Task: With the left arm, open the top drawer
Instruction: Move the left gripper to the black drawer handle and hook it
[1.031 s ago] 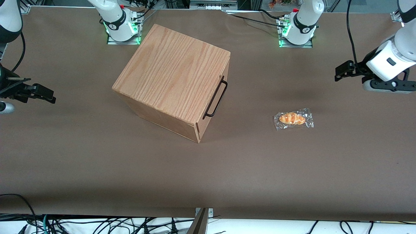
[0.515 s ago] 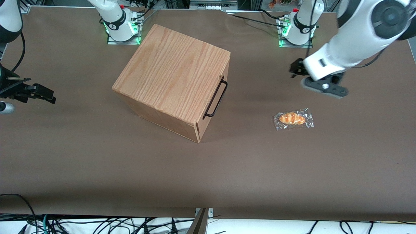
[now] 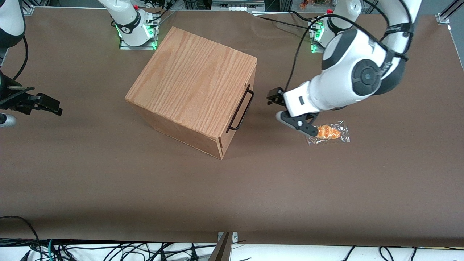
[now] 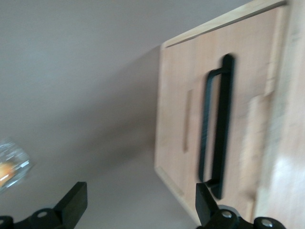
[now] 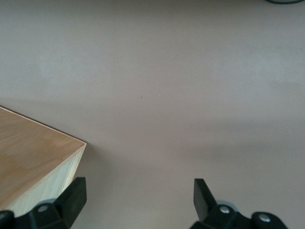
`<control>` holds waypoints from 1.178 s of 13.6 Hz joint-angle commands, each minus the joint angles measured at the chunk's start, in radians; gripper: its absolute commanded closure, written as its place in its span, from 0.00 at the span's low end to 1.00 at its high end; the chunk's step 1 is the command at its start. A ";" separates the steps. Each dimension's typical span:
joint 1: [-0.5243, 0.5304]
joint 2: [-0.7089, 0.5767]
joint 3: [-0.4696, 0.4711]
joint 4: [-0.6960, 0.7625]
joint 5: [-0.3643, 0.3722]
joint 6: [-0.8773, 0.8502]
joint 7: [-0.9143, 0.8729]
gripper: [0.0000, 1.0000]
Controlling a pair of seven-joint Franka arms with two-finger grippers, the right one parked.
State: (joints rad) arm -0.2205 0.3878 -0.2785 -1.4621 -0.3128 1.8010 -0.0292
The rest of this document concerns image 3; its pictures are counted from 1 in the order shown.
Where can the small metal bracket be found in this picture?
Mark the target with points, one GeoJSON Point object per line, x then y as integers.
{"type": "Point", "coordinates": [235, 237]}

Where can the brown camera mount bar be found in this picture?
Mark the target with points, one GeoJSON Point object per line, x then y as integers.
{"type": "Point", "coordinates": [222, 250]}

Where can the wooden drawer cabinet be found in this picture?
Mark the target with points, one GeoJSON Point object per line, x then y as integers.
{"type": "Point", "coordinates": [188, 79]}

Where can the grey metal rack device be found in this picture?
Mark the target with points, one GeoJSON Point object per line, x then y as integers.
{"type": "Point", "coordinates": [237, 4]}

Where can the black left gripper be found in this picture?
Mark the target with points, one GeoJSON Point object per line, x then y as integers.
{"type": "Point", "coordinates": [276, 95]}

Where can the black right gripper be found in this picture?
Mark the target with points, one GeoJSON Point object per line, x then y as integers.
{"type": "Point", "coordinates": [14, 100]}

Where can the aluminium frame profile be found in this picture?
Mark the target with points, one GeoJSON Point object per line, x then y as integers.
{"type": "Point", "coordinates": [447, 12]}
{"type": "Point", "coordinates": [28, 8]}

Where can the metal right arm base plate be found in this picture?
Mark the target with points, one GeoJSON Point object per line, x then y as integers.
{"type": "Point", "coordinates": [125, 46]}

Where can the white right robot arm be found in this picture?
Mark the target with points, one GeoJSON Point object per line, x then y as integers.
{"type": "Point", "coordinates": [127, 18]}

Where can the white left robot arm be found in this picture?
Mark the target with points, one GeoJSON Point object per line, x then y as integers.
{"type": "Point", "coordinates": [355, 72]}

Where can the plastic wrapped bread roll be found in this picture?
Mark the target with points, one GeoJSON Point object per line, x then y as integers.
{"type": "Point", "coordinates": [332, 133]}

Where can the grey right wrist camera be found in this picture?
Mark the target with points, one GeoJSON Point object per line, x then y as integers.
{"type": "Point", "coordinates": [6, 120]}

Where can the wooden drawer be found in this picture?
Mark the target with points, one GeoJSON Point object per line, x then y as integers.
{"type": "Point", "coordinates": [251, 81]}

